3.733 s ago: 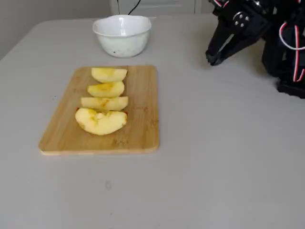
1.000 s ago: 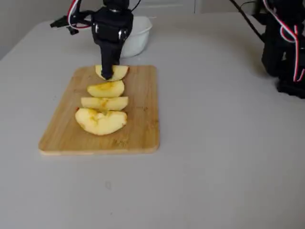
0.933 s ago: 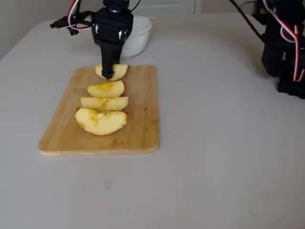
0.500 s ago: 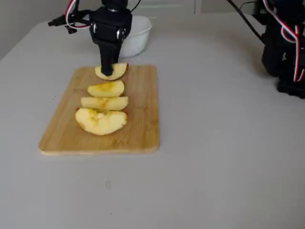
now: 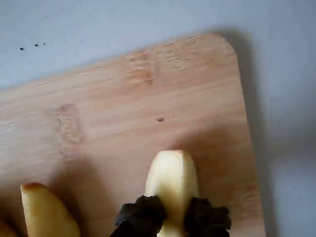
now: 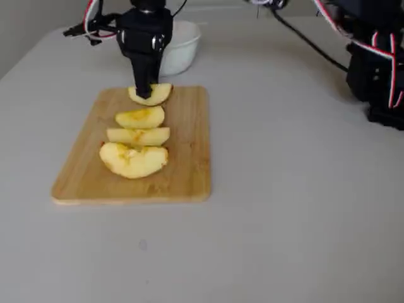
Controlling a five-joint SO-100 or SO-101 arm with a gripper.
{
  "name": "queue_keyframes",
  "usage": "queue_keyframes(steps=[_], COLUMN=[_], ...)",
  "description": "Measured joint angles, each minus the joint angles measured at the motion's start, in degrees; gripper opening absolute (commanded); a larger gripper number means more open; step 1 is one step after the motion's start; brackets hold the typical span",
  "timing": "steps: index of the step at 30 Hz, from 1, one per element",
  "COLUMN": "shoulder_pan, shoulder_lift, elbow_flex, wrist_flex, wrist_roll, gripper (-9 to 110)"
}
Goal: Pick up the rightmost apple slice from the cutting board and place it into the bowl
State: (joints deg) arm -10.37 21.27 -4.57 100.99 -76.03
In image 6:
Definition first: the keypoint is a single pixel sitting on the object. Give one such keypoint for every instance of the large thick apple slice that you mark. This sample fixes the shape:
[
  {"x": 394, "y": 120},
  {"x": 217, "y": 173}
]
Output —
[{"x": 135, "y": 164}]

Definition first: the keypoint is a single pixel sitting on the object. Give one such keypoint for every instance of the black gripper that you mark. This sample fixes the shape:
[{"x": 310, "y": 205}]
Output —
[{"x": 141, "y": 42}]

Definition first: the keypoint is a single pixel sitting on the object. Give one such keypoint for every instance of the white ceramic bowl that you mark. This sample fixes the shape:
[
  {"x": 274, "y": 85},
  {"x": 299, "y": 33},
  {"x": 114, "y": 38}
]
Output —
[{"x": 183, "y": 47}]

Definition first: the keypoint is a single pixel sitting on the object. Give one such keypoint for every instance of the long flat apple slice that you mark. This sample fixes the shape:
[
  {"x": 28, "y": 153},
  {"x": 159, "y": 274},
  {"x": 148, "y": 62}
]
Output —
[{"x": 151, "y": 137}]

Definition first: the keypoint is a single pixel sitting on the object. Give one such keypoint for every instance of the small yellow apple slice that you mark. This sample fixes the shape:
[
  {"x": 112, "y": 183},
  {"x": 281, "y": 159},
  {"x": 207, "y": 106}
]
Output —
[{"x": 142, "y": 118}]

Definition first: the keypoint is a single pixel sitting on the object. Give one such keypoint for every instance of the apple slice with narrow core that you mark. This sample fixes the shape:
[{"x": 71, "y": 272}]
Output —
[{"x": 159, "y": 93}]

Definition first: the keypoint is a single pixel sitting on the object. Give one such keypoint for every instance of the bamboo cutting board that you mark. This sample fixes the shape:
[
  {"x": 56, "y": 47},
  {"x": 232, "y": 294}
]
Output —
[{"x": 186, "y": 151}]

